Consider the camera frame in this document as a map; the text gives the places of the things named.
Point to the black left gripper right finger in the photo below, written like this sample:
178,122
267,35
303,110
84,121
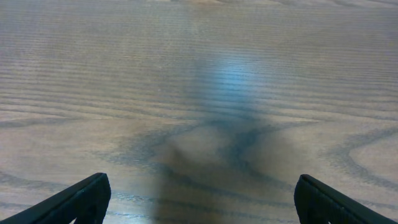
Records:
318,203

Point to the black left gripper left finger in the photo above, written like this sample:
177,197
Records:
85,202

